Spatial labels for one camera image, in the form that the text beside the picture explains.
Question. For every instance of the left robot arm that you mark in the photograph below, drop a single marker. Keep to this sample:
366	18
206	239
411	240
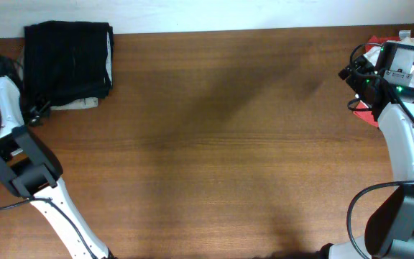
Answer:
30	171

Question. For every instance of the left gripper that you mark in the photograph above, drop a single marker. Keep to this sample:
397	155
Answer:
35	120

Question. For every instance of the red garment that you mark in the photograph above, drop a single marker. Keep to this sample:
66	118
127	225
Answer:
398	132

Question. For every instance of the black shorts garment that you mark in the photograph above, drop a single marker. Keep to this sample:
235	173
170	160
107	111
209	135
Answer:
67	61

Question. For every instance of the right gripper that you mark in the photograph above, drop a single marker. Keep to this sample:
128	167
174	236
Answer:
354	80

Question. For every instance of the folded khaki trousers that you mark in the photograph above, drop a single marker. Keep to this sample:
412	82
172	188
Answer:
86	103

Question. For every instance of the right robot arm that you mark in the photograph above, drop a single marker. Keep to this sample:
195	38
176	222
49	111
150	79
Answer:
383	82

